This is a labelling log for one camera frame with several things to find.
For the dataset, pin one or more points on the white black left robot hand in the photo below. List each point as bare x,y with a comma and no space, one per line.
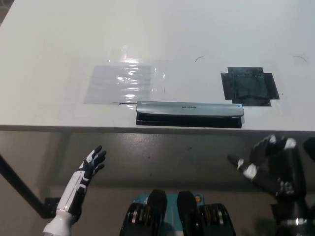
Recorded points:
81,177

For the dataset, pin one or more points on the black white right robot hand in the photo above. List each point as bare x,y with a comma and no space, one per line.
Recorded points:
283,167

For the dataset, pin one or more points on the black teal robot torso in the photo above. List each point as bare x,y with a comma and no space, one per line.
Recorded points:
157,211

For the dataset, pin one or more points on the black table leg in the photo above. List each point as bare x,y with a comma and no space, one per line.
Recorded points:
310,147
19,182

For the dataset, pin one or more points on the black table foot plate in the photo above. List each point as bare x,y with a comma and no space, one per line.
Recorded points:
50,205

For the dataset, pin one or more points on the black tape patch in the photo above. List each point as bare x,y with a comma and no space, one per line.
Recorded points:
248,86

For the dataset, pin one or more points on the clear plastic sheet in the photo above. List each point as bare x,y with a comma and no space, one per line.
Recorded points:
118,83

